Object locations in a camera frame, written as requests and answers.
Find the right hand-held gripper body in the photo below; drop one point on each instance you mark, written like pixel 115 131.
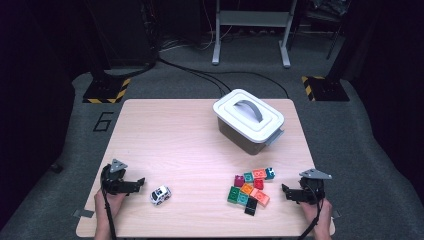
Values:
pixel 313 191

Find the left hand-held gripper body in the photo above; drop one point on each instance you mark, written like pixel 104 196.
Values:
pixel 113 183

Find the white toy car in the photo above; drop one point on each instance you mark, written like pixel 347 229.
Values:
pixel 160 194

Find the blue building block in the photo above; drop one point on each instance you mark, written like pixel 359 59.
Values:
pixel 270 173

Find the large salmon building block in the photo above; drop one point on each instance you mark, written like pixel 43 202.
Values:
pixel 261 197

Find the red building block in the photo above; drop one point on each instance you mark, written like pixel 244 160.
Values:
pixel 258 184

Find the small salmon building block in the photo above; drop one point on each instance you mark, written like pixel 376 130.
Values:
pixel 259 173

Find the black building block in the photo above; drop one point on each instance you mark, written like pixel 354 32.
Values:
pixel 250 206

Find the orange building block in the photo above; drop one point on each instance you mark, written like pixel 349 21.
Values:
pixel 247 188

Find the small teal building block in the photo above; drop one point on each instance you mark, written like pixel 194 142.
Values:
pixel 248 177

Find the large teal building block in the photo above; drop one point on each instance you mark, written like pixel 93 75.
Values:
pixel 242 198

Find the magenta building block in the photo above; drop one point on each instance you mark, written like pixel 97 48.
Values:
pixel 239 181

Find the brown translucent storage box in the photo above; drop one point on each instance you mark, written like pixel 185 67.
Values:
pixel 240 140

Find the person's left hand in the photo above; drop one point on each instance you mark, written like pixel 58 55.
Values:
pixel 111 205

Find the person's right hand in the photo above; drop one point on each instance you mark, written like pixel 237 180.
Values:
pixel 320 215

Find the grey tape piece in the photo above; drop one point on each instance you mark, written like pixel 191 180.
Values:
pixel 336 214
pixel 83 213

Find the black yellow striped stand base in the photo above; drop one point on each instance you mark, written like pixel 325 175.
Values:
pixel 105 91
pixel 328 90

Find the dark equipment cabinet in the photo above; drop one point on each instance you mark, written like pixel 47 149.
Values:
pixel 126 33

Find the dark metal stand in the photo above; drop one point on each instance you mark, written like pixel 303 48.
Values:
pixel 325 20

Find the white metal stand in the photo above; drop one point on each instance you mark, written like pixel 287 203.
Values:
pixel 253 18

